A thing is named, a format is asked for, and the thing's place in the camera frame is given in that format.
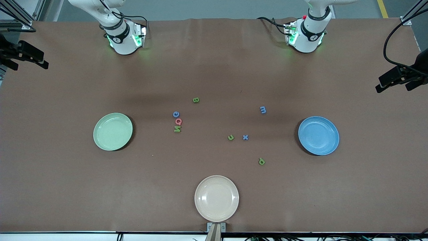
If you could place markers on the green foam letter p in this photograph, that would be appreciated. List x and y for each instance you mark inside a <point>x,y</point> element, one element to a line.
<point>261,162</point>

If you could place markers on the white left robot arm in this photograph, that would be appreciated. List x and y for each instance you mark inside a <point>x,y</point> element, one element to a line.
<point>306,42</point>

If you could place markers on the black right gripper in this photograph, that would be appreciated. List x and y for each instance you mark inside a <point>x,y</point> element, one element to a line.
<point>7,50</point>

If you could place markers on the blue plate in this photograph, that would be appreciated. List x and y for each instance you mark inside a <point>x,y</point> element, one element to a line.
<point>318,135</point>

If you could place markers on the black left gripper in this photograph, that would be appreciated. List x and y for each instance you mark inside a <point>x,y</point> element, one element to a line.
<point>418,65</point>

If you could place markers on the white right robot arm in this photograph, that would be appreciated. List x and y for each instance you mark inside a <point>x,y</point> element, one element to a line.
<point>122,43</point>

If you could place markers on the aluminium frame profile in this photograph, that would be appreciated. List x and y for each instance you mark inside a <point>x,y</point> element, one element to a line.
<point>413,11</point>
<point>20,15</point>

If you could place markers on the light green plate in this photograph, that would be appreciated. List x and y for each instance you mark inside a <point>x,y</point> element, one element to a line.
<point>113,131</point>

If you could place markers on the pink foam letter Q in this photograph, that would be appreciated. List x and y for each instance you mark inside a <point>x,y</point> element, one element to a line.
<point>181,122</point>

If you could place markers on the beige plate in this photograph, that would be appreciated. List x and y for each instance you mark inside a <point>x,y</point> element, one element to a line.
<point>216,198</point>

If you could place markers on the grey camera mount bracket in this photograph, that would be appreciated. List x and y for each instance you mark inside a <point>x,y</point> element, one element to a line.
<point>216,229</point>

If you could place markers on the brown table mat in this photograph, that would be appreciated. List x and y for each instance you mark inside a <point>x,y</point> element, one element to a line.
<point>214,73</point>

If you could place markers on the blue foam letter m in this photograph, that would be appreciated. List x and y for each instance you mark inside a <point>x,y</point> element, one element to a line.
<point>263,110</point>

